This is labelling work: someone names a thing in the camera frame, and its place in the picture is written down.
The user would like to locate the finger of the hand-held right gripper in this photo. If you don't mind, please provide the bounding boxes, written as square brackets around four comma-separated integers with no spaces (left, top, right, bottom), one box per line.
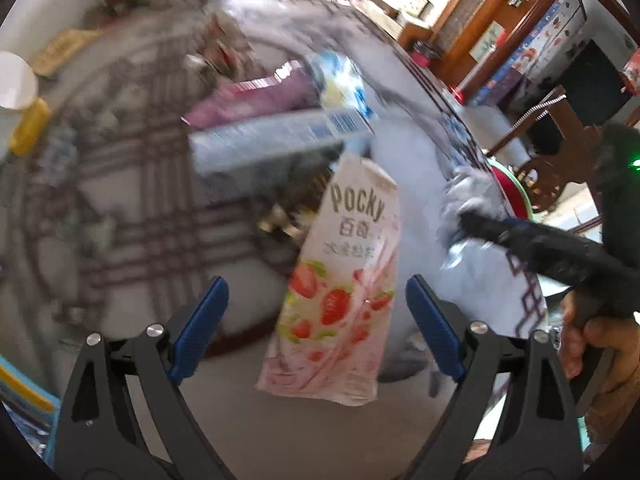
[457,210,608,291]

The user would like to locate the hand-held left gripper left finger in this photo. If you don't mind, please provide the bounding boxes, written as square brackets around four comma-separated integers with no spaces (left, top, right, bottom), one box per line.
[57,276,236,480]

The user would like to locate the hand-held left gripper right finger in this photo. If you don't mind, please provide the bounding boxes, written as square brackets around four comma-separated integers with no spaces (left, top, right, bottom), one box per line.
[405,274,586,480]

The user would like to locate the silver wrapper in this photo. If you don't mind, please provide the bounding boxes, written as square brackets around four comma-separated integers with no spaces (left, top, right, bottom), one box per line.
[437,167,501,271]

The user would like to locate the strawberry biscuit stick packet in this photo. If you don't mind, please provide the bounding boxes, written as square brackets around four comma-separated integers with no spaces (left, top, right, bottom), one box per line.
[256,154,403,407]

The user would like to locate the newspaper ball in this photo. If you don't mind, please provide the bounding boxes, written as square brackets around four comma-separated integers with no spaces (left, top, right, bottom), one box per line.
[202,10,246,41]

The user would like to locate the person's right forearm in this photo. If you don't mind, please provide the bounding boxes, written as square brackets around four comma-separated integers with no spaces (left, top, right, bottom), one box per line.
[582,390,640,461]

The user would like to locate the person's right hand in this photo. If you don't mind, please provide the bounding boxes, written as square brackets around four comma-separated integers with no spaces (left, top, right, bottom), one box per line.
[559,292,640,402]

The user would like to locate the green plastic chair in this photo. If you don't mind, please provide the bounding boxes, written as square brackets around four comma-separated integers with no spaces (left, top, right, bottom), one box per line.
[487,157,533,221]

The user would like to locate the carved wooden chair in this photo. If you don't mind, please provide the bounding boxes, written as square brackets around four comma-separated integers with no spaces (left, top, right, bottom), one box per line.
[487,87,601,216]

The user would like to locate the gold foil wrapper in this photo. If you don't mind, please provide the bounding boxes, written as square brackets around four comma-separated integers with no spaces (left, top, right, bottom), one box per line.
[257,205,306,241]

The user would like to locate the cartoon printed door curtain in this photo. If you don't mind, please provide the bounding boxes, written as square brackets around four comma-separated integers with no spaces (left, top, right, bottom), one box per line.
[470,0,588,106]

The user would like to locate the colourful paper sheets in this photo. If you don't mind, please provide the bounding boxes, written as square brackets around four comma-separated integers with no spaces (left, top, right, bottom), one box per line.
[0,355,61,466]

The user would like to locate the blue white flat carton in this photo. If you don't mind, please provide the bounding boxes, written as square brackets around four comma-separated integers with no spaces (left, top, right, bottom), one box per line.
[189,107,376,176]

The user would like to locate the red waste bin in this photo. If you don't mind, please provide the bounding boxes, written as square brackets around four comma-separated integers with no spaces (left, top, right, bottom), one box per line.
[410,40,443,68]

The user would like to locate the pink wrapper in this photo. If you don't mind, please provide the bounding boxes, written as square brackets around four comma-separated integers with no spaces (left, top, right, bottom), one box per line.
[181,67,321,128]

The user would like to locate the blue white snack bag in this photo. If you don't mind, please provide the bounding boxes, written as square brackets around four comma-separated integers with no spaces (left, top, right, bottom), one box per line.
[305,50,376,116]

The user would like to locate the yellow tape roll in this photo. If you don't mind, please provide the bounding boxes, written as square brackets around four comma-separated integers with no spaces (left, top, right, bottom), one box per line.
[9,97,53,157]

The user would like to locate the crumpled brown paper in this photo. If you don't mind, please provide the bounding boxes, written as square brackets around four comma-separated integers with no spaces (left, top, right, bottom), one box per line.
[187,35,251,83]

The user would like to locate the yellow book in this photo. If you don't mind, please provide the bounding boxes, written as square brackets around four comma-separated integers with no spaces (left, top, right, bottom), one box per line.
[32,29,103,78]

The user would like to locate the white desk lamp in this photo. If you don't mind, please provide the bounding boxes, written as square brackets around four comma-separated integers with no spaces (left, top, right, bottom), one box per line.
[0,51,38,111]

